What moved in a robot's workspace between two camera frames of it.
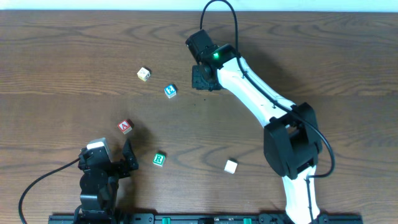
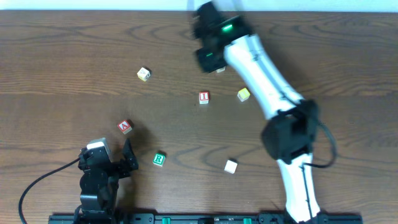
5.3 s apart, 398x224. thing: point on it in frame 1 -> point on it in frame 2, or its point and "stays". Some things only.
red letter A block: [125, 126] stays
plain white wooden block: [230, 167] stays
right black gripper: [201, 79] -> [209, 62]
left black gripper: [116, 167] stays
